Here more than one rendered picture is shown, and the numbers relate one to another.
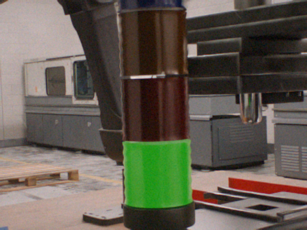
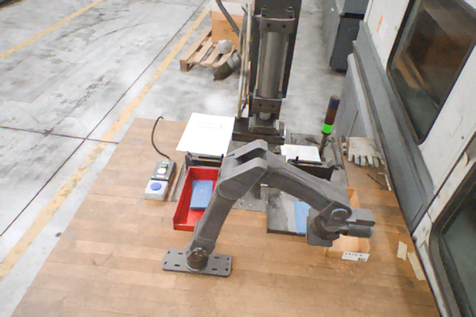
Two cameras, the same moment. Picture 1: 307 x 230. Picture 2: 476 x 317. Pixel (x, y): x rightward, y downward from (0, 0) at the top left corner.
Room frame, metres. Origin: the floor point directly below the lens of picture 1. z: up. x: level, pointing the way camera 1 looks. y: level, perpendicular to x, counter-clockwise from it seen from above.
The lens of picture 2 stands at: (1.36, 0.47, 1.79)
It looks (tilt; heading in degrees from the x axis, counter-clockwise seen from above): 40 degrees down; 222
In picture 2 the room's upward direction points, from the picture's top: 4 degrees clockwise
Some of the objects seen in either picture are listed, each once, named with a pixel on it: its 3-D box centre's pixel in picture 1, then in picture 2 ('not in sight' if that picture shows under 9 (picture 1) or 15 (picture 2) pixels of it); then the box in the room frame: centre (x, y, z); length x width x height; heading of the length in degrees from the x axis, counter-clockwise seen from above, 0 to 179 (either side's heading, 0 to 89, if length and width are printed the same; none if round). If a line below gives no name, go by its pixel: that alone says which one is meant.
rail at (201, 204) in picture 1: (228, 219); not in sight; (0.61, -0.07, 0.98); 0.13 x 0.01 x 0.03; 39
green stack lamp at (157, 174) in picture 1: (157, 171); (327, 126); (0.34, 0.00, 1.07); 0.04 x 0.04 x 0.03
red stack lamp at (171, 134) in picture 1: (155, 108); (329, 119); (0.34, 0.00, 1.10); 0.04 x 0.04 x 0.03
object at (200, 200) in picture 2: not in sight; (201, 193); (0.84, -0.17, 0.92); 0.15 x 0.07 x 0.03; 46
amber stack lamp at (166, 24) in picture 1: (153, 44); (331, 111); (0.34, 0.00, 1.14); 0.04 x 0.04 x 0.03
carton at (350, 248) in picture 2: not in sight; (341, 221); (0.59, 0.25, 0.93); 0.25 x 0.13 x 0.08; 39
